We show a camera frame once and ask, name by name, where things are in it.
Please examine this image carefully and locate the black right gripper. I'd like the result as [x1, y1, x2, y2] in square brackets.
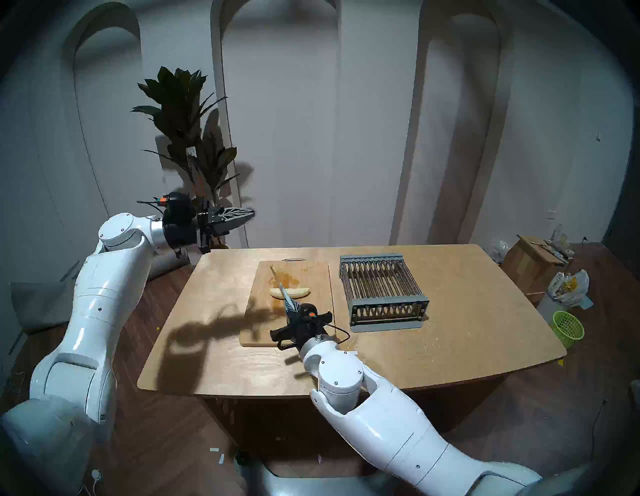
[269, 297, 334, 351]

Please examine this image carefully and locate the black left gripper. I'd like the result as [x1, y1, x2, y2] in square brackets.
[161, 191, 256, 254]

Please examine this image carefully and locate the grey handled kitchen knife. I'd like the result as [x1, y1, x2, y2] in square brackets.
[269, 264, 299, 307]

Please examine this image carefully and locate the wooden cutting board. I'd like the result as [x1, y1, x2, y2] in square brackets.
[239, 257, 337, 347]

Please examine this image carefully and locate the grey metal dish rack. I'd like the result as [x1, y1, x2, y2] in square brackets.
[339, 253, 430, 333]

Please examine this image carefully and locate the tall potted green plant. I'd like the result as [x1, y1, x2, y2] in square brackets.
[131, 66, 241, 250]

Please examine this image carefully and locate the rolled grey mat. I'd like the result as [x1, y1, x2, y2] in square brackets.
[10, 247, 194, 335]

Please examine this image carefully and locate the cardboard box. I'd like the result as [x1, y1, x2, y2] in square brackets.
[501, 234, 563, 297]

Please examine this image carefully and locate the white waste bin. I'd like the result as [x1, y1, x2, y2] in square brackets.
[536, 292, 562, 323]

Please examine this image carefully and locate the green plastic basket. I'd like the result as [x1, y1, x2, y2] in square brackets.
[550, 310, 585, 349]

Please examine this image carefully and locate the crumpled snack bag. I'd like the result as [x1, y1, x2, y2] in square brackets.
[547, 232, 575, 261]

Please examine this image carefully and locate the white plastic bag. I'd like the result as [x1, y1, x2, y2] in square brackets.
[546, 269, 591, 307]

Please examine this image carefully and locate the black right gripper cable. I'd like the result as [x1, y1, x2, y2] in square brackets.
[326, 322, 352, 347]

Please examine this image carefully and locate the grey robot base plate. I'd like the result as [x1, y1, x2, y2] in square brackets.
[234, 450, 386, 496]

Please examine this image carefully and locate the black floor cable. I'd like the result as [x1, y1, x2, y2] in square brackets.
[589, 398, 610, 452]

